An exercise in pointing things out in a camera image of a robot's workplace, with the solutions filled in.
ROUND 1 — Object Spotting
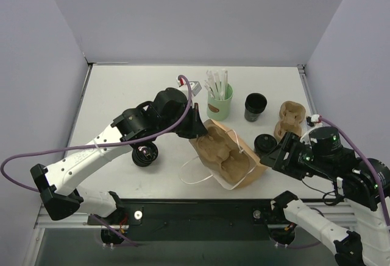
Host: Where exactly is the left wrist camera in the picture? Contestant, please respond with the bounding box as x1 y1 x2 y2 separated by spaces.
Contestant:
175 77 202 98

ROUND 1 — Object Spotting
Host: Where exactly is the brown pulp cup carrier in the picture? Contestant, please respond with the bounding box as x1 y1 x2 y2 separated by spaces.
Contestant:
274 101 306 142

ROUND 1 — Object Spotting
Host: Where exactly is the black cup lid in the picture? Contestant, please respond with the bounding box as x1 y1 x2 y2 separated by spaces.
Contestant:
254 133 277 154

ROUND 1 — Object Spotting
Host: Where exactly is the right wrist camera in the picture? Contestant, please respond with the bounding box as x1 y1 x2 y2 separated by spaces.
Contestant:
306 114 323 131

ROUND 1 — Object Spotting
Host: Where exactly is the black coffee cup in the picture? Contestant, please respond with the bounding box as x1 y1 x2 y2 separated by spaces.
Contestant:
254 149 267 158

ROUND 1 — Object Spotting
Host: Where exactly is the green straw holder cup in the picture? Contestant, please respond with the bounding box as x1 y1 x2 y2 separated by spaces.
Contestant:
207 84 233 121

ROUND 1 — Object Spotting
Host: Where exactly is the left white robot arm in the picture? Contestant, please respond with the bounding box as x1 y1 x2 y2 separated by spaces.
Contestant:
30 88 207 224

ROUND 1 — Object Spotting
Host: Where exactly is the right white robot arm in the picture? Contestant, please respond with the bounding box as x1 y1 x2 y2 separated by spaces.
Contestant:
260 127 389 265

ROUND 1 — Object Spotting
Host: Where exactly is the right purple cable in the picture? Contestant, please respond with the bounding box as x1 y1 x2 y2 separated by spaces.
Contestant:
319 118 390 248

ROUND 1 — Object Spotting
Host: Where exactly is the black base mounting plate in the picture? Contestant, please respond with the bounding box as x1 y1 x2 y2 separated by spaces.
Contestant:
105 199 296 244

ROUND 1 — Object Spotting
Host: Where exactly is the brown paper bag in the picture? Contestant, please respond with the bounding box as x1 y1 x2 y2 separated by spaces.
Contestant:
179 119 268 191

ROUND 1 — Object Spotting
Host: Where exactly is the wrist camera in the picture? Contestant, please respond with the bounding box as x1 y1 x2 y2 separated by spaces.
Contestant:
175 77 202 98
306 114 323 131

